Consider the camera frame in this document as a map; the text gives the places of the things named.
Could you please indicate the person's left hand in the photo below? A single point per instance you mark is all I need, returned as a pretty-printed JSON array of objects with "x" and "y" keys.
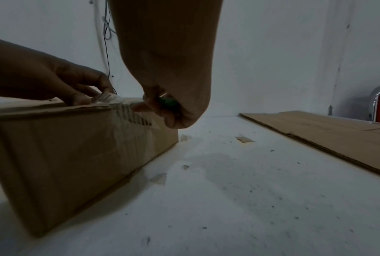
[{"x": 44, "y": 75}]

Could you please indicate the person's right hand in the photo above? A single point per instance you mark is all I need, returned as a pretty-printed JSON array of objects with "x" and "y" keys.
[{"x": 171, "y": 50}]

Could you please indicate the taped small cardboard box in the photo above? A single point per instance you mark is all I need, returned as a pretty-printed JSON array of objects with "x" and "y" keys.
[{"x": 82, "y": 162}]

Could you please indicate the plain brown cardboard box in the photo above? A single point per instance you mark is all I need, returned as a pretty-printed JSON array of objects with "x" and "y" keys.
[{"x": 335, "y": 135}]

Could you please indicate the clear tape scrap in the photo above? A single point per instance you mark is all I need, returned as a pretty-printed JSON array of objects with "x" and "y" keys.
[{"x": 184, "y": 137}]

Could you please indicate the brown tape scrap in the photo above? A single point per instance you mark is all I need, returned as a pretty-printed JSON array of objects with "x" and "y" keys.
[{"x": 244, "y": 139}]

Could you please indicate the white table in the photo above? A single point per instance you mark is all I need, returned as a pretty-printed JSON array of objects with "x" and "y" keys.
[{"x": 240, "y": 200}]

